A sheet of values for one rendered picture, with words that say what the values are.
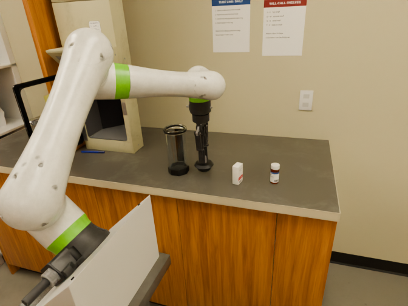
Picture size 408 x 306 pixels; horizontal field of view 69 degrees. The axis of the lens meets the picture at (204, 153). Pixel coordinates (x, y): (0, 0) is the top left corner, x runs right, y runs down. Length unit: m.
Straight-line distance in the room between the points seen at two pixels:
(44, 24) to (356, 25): 1.53
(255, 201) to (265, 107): 0.75
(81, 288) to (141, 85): 0.61
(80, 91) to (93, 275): 0.42
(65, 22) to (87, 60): 0.90
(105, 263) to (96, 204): 0.92
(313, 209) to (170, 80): 0.72
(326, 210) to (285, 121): 0.76
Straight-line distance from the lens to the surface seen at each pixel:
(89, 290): 0.74
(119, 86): 0.99
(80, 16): 1.65
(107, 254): 0.76
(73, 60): 0.82
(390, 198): 2.11
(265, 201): 1.24
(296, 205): 1.23
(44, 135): 0.75
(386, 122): 1.88
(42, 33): 1.75
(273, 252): 1.42
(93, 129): 1.87
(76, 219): 0.88
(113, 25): 1.56
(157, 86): 1.02
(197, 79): 1.07
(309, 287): 1.55
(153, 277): 0.97
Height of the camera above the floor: 1.65
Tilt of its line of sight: 26 degrees down
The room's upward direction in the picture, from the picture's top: 3 degrees counter-clockwise
